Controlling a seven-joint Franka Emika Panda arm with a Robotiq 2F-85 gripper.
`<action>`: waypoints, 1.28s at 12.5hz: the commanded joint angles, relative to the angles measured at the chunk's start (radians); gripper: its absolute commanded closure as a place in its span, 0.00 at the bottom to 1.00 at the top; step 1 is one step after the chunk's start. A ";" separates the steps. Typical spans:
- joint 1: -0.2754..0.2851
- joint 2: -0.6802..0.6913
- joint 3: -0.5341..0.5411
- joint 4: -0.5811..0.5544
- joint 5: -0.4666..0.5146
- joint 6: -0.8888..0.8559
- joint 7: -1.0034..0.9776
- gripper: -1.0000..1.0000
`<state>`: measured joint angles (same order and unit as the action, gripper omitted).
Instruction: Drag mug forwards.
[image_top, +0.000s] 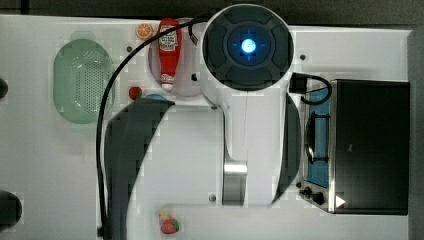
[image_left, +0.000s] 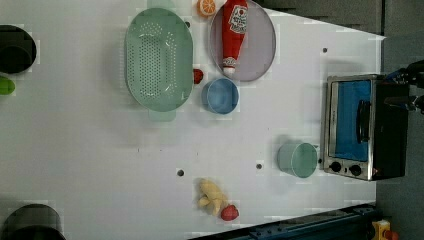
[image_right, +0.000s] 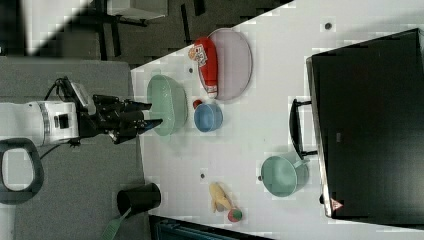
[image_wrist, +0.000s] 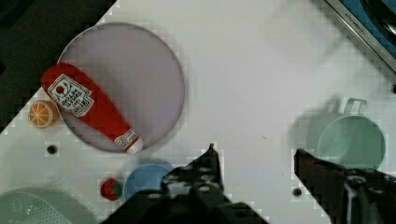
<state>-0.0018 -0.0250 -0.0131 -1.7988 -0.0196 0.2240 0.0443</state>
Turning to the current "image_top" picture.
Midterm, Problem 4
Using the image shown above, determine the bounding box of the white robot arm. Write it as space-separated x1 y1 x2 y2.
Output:
104 4 294 240

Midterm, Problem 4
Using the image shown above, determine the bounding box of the black cylinder upper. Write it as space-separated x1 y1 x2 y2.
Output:
0 78 9 99

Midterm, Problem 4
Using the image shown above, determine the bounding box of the black cylinder lower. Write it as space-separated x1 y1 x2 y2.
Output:
0 190 22 231

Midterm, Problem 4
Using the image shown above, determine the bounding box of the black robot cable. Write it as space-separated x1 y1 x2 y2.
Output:
95 13 211 239

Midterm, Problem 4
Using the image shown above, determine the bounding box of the blue cup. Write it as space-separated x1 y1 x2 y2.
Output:
144 94 168 101

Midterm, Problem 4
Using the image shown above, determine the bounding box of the yellow banana toy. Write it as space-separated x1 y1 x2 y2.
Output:
159 209 170 223

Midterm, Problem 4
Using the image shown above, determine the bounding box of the red ketchup bottle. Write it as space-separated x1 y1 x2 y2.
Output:
158 29 182 91

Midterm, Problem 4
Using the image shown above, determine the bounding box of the black cylinder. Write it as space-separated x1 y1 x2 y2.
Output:
0 190 22 231
0 78 9 99

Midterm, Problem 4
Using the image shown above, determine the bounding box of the green oval colander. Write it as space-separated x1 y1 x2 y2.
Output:
53 31 114 124

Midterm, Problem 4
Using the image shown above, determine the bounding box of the red strawberry toy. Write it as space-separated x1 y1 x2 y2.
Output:
160 218 180 235

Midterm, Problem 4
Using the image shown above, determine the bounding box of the small red toy fruit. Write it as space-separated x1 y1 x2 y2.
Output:
128 87 142 100

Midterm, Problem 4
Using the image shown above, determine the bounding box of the orange slice toy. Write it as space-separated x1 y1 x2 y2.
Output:
135 23 154 41

